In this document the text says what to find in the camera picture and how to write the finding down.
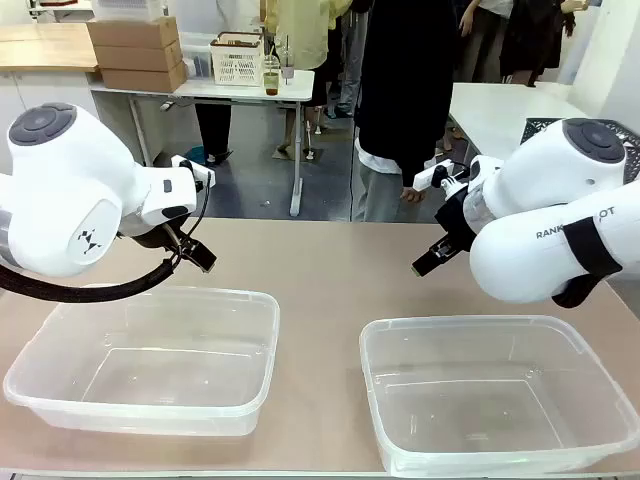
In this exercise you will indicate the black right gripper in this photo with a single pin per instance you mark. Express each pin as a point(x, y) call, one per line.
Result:
point(455, 225)

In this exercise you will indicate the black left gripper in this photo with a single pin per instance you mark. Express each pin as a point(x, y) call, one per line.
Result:
point(155, 237)

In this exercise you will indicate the clear plastic bin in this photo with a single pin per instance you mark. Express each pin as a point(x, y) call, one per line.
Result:
point(140, 415)
point(400, 450)

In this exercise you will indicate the black perforated plastic basket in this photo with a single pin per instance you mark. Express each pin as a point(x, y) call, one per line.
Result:
point(537, 127)

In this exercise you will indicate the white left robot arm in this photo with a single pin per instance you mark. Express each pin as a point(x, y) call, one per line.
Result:
point(65, 190)

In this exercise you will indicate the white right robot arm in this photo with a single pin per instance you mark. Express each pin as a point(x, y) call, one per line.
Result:
point(525, 260)

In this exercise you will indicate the cream plastic shopping basket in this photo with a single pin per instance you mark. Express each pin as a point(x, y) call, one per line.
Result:
point(237, 65)

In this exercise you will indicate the person left hand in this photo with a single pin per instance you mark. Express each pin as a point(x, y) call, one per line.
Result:
point(412, 194)

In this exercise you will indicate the blue floor mat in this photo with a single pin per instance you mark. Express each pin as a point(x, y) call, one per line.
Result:
point(195, 155)

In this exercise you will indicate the person in white coat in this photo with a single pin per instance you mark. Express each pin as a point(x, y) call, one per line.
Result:
point(212, 130)

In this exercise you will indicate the white table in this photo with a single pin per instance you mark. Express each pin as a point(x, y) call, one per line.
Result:
point(500, 110)

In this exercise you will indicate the white desk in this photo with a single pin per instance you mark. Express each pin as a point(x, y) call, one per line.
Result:
point(240, 90)

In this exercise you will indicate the brown cardboard box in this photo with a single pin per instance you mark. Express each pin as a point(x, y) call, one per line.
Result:
point(135, 32)
point(135, 56)
point(142, 79)

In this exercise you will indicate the person in black top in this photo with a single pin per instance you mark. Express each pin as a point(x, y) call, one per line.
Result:
point(400, 75)

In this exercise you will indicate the plastic cup with brown drink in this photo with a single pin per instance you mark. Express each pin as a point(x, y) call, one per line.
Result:
point(271, 80)

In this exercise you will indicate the clear storage box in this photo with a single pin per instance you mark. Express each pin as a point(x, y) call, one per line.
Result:
point(197, 50)

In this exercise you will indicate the clear plastic cup with straw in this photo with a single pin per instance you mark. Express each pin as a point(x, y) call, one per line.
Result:
point(288, 67)

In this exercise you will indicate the person in grey trousers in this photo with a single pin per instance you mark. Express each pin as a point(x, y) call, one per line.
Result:
point(347, 60)

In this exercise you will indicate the person in beige trousers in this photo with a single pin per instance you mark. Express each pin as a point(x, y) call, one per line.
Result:
point(480, 45)

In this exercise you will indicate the person in yellow shirt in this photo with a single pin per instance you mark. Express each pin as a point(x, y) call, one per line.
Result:
point(300, 35)

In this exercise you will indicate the person in black skirt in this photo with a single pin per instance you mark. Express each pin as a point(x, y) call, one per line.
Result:
point(535, 40)

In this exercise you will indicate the wooden table top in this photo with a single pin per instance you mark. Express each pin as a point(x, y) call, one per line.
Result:
point(45, 47)

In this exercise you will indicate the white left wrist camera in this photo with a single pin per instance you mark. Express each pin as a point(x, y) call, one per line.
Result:
point(205, 176)

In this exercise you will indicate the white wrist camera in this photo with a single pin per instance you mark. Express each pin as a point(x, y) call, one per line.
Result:
point(205, 176)
point(425, 177)

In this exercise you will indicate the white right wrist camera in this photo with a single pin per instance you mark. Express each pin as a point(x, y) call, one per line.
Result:
point(425, 177)

